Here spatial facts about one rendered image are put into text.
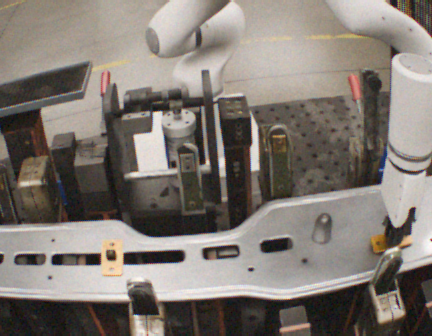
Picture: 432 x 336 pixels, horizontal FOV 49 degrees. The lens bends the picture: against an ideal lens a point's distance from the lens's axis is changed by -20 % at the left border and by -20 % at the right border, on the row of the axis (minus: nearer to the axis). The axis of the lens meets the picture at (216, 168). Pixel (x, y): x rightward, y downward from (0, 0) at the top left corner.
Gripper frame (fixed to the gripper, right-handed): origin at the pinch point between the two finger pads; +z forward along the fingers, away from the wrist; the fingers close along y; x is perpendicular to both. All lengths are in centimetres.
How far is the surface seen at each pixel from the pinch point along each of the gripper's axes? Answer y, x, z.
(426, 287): 11.2, 5.2, 5.0
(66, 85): -37, -56, -13
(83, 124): -204, -94, 103
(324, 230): -3.4, -12.8, 0.1
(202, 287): 2.5, -32.4, 2.9
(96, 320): 1, -53, 15
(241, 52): -269, 3, 103
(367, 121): -19.7, -0.6, -8.5
